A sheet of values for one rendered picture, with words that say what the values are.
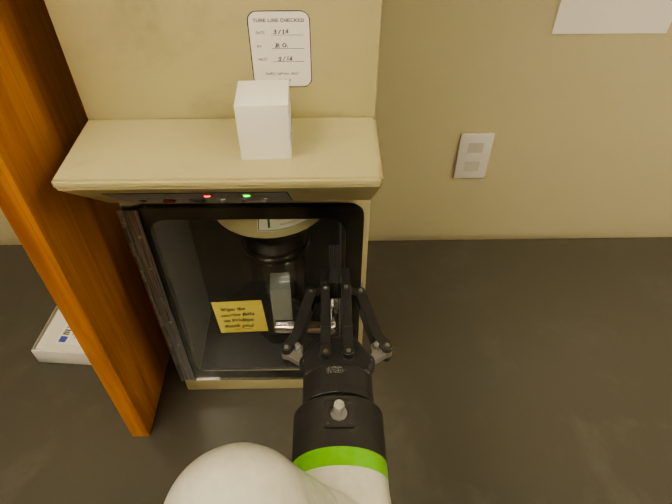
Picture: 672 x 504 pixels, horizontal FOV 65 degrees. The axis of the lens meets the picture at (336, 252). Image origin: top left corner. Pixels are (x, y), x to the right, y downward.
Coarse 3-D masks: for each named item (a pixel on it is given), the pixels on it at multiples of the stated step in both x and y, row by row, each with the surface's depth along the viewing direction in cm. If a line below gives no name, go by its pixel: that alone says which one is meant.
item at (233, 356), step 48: (192, 240) 70; (240, 240) 70; (288, 240) 70; (336, 240) 71; (192, 288) 77; (240, 288) 77; (288, 288) 77; (192, 336) 85; (240, 336) 85; (288, 336) 85
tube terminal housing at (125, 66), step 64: (64, 0) 50; (128, 0) 50; (192, 0) 50; (256, 0) 50; (320, 0) 50; (128, 64) 54; (192, 64) 54; (320, 64) 55; (192, 384) 97; (256, 384) 98
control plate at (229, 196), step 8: (216, 192) 54; (224, 192) 54; (232, 192) 55; (240, 192) 55; (248, 192) 55; (256, 192) 55; (264, 192) 55; (272, 192) 55; (280, 192) 55; (128, 200) 60; (136, 200) 61; (152, 200) 61; (160, 200) 61; (176, 200) 61; (184, 200) 61; (208, 200) 62; (216, 200) 62; (224, 200) 62; (232, 200) 62; (240, 200) 62; (248, 200) 62; (256, 200) 62; (272, 200) 62; (280, 200) 62; (288, 200) 63
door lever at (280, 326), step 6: (330, 300) 79; (336, 300) 79; (330, 306) 79; (336, 306) 80; (330, 312) 78; (330, 318) 77; (276, 324) 76; (282, 324) 76; (288, 324) 76; (312, 324) 76; (318, 324) 76; (276, 330) 76; (282, 330) 76; (288, 330) 76; (312, 330) 76; (318, 330) 76
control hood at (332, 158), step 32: (96, 128) 57; (128, 128) 57; (160, 128) 57; (192, 128) 57; (224, 128) 57; (320, 128) 57; (352, 128) 57; (64, 160) 53; (96, 160) 53; (128, 160) 53; (160, 160) 53; (192, 160) 53; (224, 160) 53; (256, 160) 53; (288, 160) 53; (320, 160) 53; (352, 160) 53; (96, 192) 53; (128, 192) 54; (160, 192) 54; (192, 192) 54; (288, 192) 56; (320, 192) 56; (352, 192) 56
